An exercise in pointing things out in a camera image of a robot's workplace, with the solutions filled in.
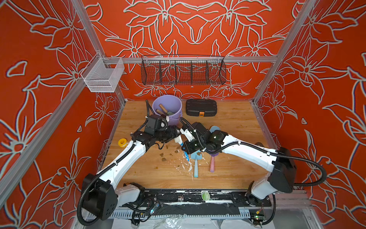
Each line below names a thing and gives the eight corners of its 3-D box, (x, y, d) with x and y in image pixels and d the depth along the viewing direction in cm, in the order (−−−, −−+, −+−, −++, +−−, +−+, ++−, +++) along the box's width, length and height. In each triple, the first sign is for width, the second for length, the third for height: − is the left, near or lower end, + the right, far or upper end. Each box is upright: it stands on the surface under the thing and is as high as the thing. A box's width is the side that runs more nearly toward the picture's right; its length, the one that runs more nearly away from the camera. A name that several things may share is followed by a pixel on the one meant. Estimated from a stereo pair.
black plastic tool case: (186, 117, 110) (186, 112, 106) (185, 103, 120) (186, 99, 116) (217, 117, 110) (218, 112, 106) (214, 103, 119) (215, 98, 115)
